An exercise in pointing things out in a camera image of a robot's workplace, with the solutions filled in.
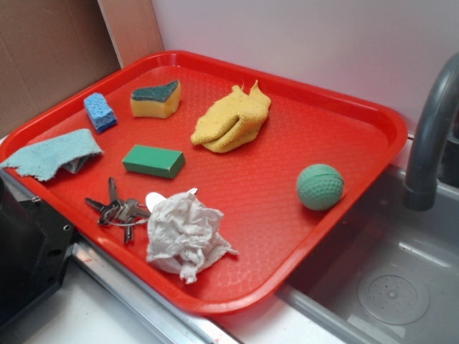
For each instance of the red plastic tray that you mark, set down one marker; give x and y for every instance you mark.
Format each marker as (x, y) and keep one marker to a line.
(254, 186)

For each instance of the blue sponge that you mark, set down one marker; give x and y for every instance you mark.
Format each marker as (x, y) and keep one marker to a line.
(100, 113)

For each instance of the green dimpled ball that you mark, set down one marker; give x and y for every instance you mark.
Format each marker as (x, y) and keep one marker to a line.
(319, 187)

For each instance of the white key tag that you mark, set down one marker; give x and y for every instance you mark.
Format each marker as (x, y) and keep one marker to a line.
(152, 199)

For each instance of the grey plastic sink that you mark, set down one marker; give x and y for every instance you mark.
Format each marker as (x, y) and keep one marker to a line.
(384, 273)

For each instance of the yellow folded cloth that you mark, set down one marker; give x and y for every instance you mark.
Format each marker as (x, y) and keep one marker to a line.
(232, 121)

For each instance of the brown cardboard panel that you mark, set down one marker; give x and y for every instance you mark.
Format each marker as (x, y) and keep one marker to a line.
(51, 50)

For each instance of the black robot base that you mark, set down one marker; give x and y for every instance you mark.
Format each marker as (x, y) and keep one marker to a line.
(36, 243)

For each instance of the yellow green scrub sponge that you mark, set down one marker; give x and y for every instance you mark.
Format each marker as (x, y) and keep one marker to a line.
(160, 101)

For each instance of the bunch of metal keys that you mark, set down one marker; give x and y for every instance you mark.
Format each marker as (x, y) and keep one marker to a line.
(118, 212)

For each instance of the crumpled white paper towel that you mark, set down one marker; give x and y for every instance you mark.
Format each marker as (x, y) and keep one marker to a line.
(184, 238)

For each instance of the grey faucet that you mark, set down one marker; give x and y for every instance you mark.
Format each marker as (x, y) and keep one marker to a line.
(434, 153)

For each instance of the light blue cloth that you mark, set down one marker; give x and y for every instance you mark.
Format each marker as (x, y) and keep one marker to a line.
(44, 159)

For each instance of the green rectangular block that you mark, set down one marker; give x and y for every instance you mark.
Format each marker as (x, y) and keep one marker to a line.
(153, 161)

